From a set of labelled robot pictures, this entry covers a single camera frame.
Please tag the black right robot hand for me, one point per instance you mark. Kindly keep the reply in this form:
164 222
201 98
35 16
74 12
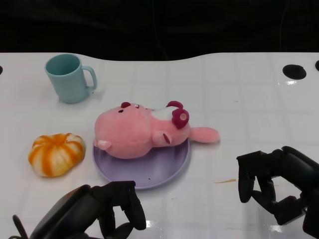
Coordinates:
294 161

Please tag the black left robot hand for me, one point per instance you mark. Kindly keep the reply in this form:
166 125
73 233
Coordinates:
72 211

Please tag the pink plush doll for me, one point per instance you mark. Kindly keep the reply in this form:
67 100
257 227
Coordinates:
124 134

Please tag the lavender plastic plate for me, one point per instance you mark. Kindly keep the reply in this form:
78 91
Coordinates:
154 169

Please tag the orange white striped pumpkin toy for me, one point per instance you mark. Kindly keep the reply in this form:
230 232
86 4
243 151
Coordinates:
56 154

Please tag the teal plastic mug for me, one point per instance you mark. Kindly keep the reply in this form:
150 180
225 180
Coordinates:
67 84

